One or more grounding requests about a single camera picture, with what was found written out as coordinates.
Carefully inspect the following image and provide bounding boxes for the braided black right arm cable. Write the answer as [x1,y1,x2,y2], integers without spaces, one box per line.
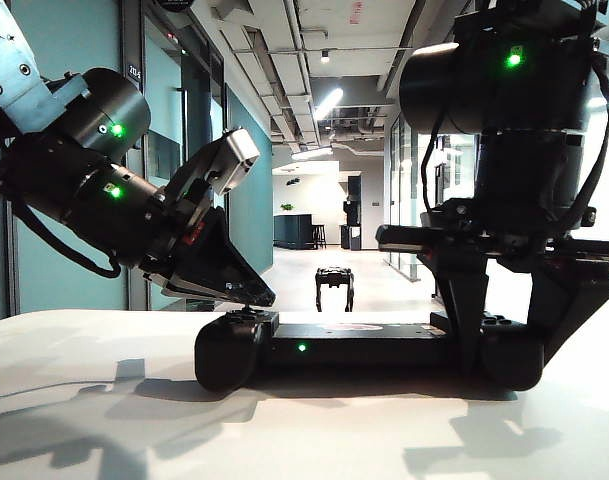
[576,47,609,221]

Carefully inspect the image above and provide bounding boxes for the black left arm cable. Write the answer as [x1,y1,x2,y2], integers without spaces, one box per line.
[13,199,123,279]

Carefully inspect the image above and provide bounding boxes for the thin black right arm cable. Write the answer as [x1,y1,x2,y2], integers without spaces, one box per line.
[417,107,450,211]

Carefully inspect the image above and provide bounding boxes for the curved linear ceiling light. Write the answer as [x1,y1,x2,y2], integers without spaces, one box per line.
[290,146,335,162]

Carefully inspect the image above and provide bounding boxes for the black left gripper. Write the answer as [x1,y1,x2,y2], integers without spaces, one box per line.
[136,187,278,307]

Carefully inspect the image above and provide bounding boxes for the black coffee machine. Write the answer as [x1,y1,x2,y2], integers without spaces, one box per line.
[342,198,363,227]

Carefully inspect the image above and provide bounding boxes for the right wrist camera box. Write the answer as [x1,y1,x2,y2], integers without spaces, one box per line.
[420,197,487,232]

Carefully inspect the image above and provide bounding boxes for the long linear ceiling light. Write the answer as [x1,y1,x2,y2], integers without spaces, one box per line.
[312,87,345,122]

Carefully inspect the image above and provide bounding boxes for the dark blue counter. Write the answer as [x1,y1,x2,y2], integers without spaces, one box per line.
[272,213,316,251]

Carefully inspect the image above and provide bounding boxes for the long vertical door handle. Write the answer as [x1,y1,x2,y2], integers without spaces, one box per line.
[176,86,192,169]

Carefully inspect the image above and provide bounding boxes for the black quadruped robot dog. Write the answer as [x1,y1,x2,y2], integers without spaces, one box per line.
[314,266,356,314]

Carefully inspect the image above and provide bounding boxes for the oblong ceiling lamp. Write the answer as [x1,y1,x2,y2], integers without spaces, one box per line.
[413,41,460,56]

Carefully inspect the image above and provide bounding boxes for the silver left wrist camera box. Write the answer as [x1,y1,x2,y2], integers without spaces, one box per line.
[211,127,262,197]

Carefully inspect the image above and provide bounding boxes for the black round ceiling fixture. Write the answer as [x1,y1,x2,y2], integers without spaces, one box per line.
[152,0,196,14]

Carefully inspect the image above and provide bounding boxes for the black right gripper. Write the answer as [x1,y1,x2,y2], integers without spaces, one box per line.
[375,224,609,377]

